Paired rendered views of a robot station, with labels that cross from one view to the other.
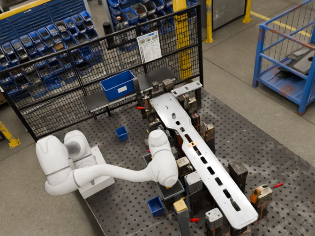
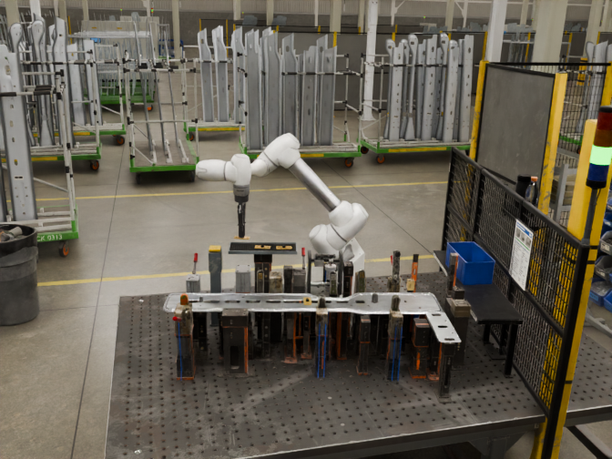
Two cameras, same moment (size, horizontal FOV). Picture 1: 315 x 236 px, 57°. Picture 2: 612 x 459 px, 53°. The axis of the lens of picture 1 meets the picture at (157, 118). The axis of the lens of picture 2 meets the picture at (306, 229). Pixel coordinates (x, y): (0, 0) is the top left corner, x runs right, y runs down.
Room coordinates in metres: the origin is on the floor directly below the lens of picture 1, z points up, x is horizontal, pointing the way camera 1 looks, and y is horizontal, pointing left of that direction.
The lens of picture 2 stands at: (1.97, -2.98, 2.36)
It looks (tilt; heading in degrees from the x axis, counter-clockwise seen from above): 19 degrees down; 102
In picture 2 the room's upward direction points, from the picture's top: 1 degrees clockwise
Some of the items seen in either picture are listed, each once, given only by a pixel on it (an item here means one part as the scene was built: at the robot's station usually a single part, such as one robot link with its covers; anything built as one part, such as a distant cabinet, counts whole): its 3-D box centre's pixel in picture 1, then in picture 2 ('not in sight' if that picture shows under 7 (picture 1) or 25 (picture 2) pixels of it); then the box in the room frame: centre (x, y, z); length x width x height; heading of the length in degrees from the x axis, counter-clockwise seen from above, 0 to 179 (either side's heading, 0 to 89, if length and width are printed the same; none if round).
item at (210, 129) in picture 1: (208, 140); (321, 341); (1.50, -0.38, 0.87); 0.12 x 0.09 x 0.35; 105
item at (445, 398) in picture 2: (198, 96); (445, 369); (2.09, -0.43, 0.84); 0.11 x 0.06 x 0.29; 105
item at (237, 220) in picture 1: (194, 145); (303, 302); (1.38, -0.24, 1.00); 1.38 x 0.22 x 0.02; 15
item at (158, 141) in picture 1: (159, 144); (239, 168); (0.96, 0.02, 1.59); 0.13 x 0.11 x 0.16; 5
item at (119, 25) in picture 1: (121, 27); (531, 197); (2.44, 0.16, 1.53); 0.06 x 0.06 x 0.20
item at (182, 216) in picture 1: (183, 222); (216, 288); (0.84, -0.03, 0.92); 0.08 x 0.08 x 0.44; 15
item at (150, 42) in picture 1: (149, 47); (522, 254); (2.41, -0.06, 1.30); 0.23 x 0.02 x 0.31; 105
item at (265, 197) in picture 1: (259, 203); (185, 341); (0.88, -0.56, 0.88); 0.15 x 0.11 x 0.36; 105
